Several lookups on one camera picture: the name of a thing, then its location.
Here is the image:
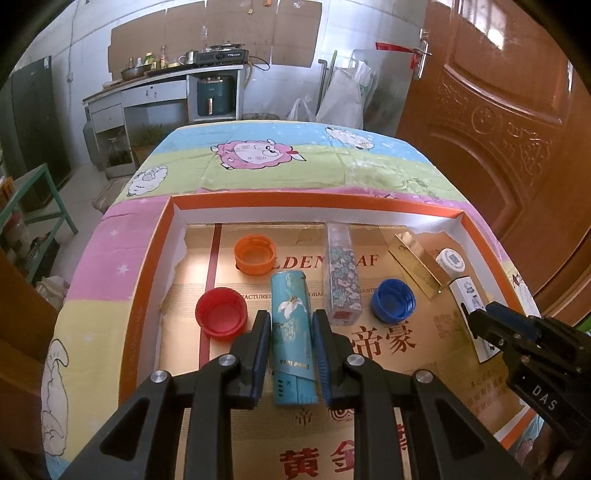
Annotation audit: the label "orange bottle cap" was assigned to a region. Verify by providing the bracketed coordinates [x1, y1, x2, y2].
[233, 234, 277, 274]

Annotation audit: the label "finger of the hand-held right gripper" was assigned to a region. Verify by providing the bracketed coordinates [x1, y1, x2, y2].
[489, 301, 541, 330]
[467, 309, 518, 358]

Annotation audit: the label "dark green air fryer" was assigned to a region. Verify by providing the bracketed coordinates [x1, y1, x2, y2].
[197, 76, 235, 116]

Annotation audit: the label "shallow orange-rimmed cardboard box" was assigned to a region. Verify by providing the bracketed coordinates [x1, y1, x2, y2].
[117, 193, 540, 480]

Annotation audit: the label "metal door handle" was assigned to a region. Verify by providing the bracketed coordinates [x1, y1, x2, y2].
[411, 28, 435, 81]

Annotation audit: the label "black gas stove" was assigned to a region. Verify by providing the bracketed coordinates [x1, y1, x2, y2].
[196, 44, 250, 65]

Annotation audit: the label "white woven bag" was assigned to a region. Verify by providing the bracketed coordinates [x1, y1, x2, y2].
[316, 60, 377, 130]

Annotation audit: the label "white printed bottle cap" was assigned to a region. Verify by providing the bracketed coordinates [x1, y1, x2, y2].
[435, 248, 466, 280]

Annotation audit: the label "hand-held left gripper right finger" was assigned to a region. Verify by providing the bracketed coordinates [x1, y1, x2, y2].
[311, 310, 527, 480]

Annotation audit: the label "grey kitchen counter cabinet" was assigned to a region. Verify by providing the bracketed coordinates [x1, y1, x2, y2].
[83, 62, 245, 139]

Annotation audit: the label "cardboard sheets on wall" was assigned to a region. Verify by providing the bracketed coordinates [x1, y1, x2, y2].
[108, 0, 324, 70]

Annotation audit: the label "red ribbon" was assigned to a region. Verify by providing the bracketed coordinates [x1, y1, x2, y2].
[375, 41, 423, 70]

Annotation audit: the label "flat brown cardboard liner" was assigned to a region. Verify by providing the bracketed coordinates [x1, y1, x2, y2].
[159, 222, 532, 480]

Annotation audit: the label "red bottle cap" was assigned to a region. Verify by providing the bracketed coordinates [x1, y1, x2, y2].
[195, 287, 249, 341]

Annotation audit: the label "dark green refrigerator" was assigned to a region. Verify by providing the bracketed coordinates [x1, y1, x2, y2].
[9, 55, 72, 208]

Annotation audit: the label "teal flower print box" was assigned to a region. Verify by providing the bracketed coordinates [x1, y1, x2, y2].
[270, 271, 319, 407]

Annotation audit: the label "small gold box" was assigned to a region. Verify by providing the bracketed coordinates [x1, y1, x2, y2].
[387, 233, 451, 301]

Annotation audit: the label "green metal stand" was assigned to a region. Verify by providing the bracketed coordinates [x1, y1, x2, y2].
[0, 164, 79, 287]

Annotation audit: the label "brown wooden door with handle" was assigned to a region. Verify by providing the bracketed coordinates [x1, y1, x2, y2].
[394, 0, 591, 324]

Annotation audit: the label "printed cartoon sheep blanket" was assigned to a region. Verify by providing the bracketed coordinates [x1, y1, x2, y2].
[41, 120, 543, 480]

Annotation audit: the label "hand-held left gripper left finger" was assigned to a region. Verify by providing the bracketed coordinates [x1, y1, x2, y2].
[58, 310, 273, 480]

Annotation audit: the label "blue bottle cap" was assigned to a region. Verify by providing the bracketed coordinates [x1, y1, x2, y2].
[372, 279, 417, 324]

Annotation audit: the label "white cartoon print box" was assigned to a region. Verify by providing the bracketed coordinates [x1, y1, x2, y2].
[448, 276, 498, 364]

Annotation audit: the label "clear floral pattern box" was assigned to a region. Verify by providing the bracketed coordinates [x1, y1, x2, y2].
[325, 222, 362, 326]

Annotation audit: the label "grey gas cylinder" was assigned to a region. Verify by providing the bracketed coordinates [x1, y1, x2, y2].
[82, 121, 100, 167]

